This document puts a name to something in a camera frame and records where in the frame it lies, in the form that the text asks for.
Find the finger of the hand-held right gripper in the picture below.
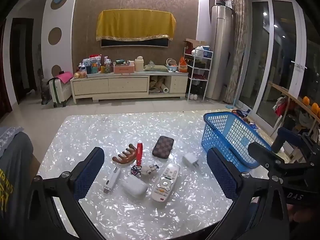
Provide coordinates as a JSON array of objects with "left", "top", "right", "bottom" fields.
[
  {"left": 271, "top": 127, "right": 320, "bottom": 157},
  {"left": 247, "top": 141, "right": 283, "bottom": 178}
]

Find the white suitcase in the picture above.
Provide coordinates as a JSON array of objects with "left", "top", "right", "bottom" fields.
[{"left": 48, "top": 77, "right": 73, "bottom": 108}]

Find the cream TV cabinet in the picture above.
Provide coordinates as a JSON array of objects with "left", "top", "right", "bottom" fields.
[{"left": 70, "top": 71, "right": 189, "bottom": 104}]

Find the cream lidded jar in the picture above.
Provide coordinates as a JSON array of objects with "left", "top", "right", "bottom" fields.
[{"left": 134, "top": 56, "right": 144, "bottom": 72}]

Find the white wire shelf rack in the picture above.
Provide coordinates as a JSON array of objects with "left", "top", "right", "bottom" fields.
[{"left": 183, "top": 47, "right": 214, "bottom": 102}]

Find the pink tissue box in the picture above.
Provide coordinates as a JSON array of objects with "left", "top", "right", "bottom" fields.
[{"left": 114, "top": 65, "right": 135, "bottom": 74}]

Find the cluster of bottles and packets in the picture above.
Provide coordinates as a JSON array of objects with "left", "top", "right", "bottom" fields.
[{"left": 76, "top": 54, "right": 114, "bottom": 75}]

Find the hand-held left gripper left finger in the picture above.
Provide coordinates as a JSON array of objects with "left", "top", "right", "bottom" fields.
[{"left": 25, "top": 146, "right": 105, "bottom": 240}]

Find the black television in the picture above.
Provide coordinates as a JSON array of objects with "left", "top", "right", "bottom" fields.
[{"left": 101, "top": 36, "right": 168, "bottom": 48}]

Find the white charger plug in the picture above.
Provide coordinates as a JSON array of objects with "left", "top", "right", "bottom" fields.
[{"left": 182, "top": 153, "right": 200, "bottom": 167}]

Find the sliding glass door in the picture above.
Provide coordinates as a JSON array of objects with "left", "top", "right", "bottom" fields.
[{"left": 237, "top": 0, "right": 320, "bottom": 130}]

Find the brown checkered wallet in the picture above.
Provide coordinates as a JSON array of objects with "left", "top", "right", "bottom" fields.
[{"left": 152, "top": 136, "right": 175, "bottom": 159}]

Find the row of oranges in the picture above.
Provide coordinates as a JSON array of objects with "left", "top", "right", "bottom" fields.
[{"left": 302, "top": 96, "right": 320, "bottom": 117}]

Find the red strap astronaut keychain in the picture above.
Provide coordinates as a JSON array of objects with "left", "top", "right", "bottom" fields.
[{"left": 130, "top": 142, "right": 160, "bottom": 178}]

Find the person's grey printed shirt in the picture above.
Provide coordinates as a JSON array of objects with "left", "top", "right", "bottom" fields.
[{"left": 0, "top": 131, "right": 34, "bottom": 240}]

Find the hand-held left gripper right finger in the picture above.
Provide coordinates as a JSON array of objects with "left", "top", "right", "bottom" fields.
[{"left": 205, "top": 147, "right": 290, "bottom": 240}]

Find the wooden massage comb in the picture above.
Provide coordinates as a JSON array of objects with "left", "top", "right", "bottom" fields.
[{"left": 112, "top": 144, "right": 137, "bottom": 165}]

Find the white USB device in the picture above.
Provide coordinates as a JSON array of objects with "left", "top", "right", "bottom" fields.
[{"left": 103, "top": 166, "right": 122, "bottom": 195}]

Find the white remote control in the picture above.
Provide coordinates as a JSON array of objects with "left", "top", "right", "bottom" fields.
[{"left": 151, "top": 163, "right": 180, "bottom": 202}]

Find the patterned curtain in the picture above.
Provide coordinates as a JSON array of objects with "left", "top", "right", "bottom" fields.
[{"left": 224, "top": 0, "right": 248, "bottom": 103}]

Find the cardboard box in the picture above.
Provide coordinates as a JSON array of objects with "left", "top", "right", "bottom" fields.
[{"left": 184, "top": 38, "right": 207, "bottom": 53}]

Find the pink cloth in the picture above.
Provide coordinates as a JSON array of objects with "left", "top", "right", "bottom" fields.
[{"left": 55, "top": 72, "right": 73, "bottom": 83}]

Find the white plastic bag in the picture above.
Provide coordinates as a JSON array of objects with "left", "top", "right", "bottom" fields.
[{"left": 192, "top": 46, "right": 210, "bottom": 57}]

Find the small round basket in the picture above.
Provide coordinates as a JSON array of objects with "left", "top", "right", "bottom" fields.
[{"left": 166, "top": 58, "right": 178, "bottom": 72}]

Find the round wall decoration blue centre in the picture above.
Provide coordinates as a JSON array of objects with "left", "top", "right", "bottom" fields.
[{"left": 51, "top": 0, "right": 69, "bottom": 10}]

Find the person's right hand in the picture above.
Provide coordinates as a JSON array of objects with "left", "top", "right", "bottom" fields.
[{"left": 286, "top": 202, "right": 320, "bottom": 230}]

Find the blue plastic basket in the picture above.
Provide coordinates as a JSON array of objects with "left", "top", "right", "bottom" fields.
[{"left": 201, "top": 112, "right": 272, "bottom": 172}]

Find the wooden rail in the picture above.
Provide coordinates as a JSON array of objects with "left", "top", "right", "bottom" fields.
[{"left": 269, "top": 82, "right": 320, "bottom": 120}]

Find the standing air conditioner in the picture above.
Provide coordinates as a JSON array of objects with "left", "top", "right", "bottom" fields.
[{"left": 205, "top": 4, "right": 234, "bottom": 100}]

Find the white rounded case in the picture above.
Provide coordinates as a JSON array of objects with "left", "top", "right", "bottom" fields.
[{"left": 121, "top": 174, "right": 148, "bottom": 197}]

